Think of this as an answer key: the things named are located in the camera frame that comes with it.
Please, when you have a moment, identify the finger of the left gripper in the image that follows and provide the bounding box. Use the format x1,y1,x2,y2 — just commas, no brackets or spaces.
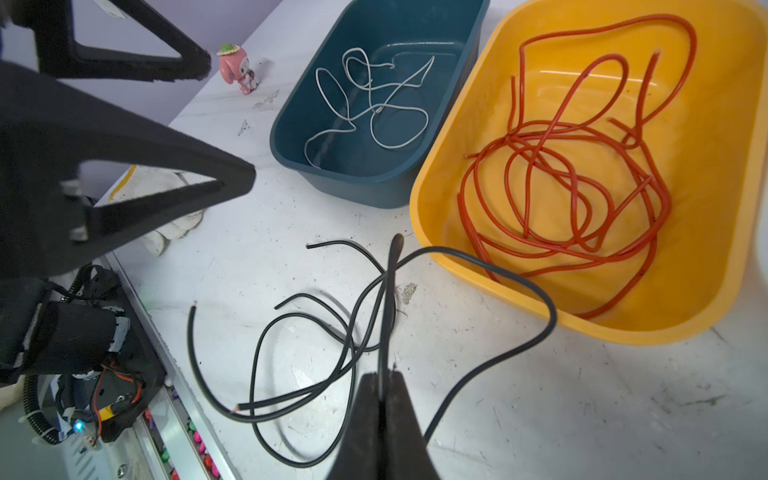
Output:
1,62,256,279
11,1,211,82

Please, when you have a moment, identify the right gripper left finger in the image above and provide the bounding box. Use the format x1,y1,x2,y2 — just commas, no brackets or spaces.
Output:
327,373,380,480

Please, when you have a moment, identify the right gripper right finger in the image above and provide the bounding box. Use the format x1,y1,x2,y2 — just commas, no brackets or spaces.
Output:
383,370,439,480

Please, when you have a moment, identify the red cable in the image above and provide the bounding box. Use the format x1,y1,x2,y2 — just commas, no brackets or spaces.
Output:
455,13,698,320

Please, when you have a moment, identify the white cable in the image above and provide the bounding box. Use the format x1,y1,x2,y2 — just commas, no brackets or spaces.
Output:
303,46,436,170

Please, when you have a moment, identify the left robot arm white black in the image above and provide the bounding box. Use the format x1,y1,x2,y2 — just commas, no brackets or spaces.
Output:
1,1,256,442

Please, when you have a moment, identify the white work glove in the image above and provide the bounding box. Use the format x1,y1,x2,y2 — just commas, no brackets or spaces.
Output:
107,165,204,257

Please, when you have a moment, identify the small pink green ball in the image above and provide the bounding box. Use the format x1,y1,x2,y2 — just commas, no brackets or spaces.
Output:
216,43,260,95

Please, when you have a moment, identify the dark teal plastic bin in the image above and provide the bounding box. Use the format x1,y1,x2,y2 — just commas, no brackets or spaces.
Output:
270,1,489,209

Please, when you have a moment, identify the yellow plastic bin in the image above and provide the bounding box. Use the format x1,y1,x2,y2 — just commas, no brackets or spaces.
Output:
410,1,767,345

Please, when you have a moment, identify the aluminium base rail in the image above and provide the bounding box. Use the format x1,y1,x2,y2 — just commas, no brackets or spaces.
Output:
102,253,241,479

